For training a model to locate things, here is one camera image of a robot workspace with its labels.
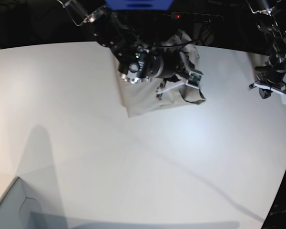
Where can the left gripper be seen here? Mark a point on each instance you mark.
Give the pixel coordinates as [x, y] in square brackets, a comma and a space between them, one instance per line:
[266, 89]

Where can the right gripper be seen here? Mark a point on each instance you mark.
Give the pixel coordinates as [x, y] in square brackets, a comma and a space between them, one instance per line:
[176, 67]

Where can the light grey t-shirt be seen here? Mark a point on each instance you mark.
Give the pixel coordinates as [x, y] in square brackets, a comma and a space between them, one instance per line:
[138, 81]

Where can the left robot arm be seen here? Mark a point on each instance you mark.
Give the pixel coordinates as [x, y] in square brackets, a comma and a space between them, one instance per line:
[271, 77]

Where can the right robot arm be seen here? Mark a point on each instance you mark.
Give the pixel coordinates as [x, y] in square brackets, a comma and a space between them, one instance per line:
[147, 37]

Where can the black power strip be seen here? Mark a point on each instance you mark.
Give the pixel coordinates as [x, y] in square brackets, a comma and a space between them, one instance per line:
[195, 17]

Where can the blue box at top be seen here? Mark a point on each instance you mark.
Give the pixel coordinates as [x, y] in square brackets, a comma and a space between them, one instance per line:
[139, 4]

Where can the white cardboard box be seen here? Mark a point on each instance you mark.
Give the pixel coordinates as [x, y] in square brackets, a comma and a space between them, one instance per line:
[21, 210]

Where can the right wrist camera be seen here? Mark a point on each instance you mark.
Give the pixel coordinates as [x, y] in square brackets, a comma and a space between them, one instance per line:
[194, 79]

